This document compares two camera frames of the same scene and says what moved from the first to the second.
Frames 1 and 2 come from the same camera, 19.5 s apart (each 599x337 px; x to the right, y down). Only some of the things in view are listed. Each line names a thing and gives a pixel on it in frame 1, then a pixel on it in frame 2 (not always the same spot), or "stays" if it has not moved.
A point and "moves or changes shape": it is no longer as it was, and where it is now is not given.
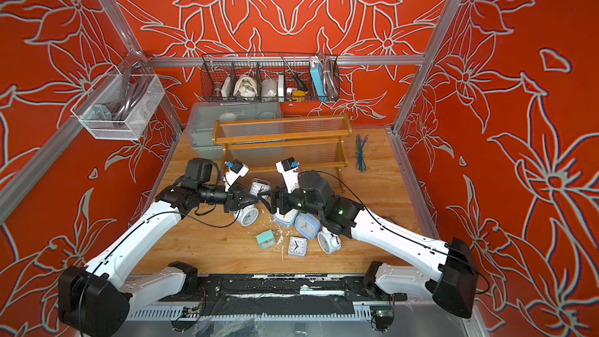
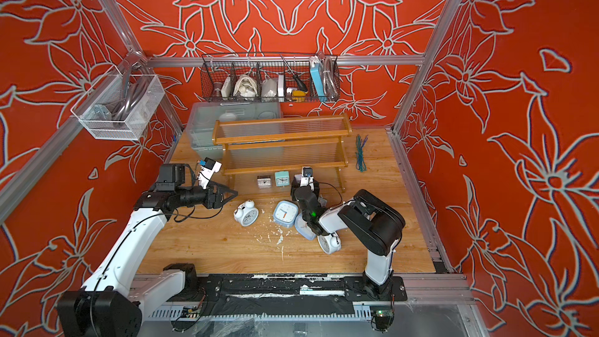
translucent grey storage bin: x=200 y=126 stays
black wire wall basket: x=270 y=77 stays
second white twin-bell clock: x=328 y=242 stays
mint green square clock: x=266 y=239 moves or changes shape
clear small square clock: x=260 y=185 moves or changes shape
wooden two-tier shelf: x=317 y=143 stays
